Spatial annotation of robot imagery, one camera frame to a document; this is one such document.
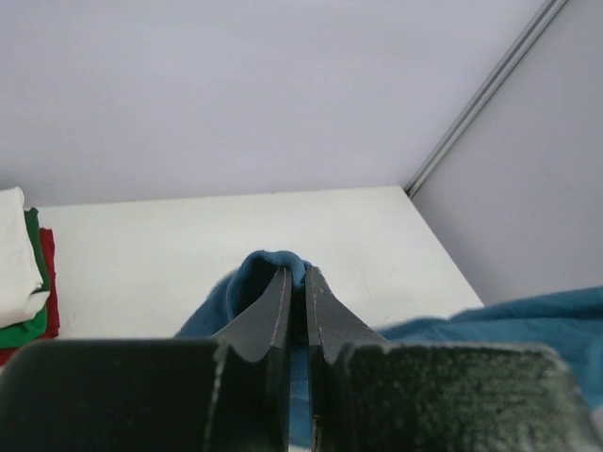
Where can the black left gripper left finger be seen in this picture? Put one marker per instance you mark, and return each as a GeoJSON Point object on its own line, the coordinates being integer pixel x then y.
{"type": "Point", "coordinates": [228, 392]}

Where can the red folded t-shirt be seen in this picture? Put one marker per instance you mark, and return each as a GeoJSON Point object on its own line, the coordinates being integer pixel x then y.
{"type": "Point", "coordinates": [51, 330]}

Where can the teal blue t-shirt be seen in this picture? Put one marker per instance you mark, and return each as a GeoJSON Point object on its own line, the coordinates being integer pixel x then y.
{"type": "Point", "coordinates": [568, 323]}

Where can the white folded printed t-shirt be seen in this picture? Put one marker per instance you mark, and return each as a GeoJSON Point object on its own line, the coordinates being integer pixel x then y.
{"type": "Point", "coordinates": [22, 295]}

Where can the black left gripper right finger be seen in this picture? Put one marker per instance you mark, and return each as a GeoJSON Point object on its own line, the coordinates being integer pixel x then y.
{"type": "Point", "coordinates": [371, 394]}

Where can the green folded t-shirt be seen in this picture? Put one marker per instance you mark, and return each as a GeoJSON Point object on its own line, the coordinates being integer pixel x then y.
{"type": "Point", "coordinates": [20, 334]}

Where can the right aluminium frame post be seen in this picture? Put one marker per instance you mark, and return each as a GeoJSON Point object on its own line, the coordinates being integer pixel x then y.
{"type": "Point", "coordinates": [529, 35]}

